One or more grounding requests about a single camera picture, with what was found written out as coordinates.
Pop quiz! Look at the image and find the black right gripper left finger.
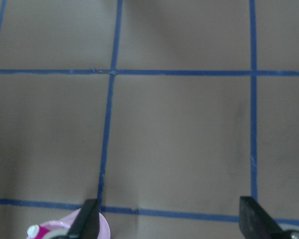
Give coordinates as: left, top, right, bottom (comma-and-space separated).
66, 199, 100, 239

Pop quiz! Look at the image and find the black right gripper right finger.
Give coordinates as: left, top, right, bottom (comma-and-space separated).
239, 196, 283, 239

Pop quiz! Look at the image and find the pink marker pen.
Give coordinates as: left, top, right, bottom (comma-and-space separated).
27, 225, 51, 239

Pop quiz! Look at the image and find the pink mesh cup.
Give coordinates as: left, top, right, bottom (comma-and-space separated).
38, 209, 111, 239

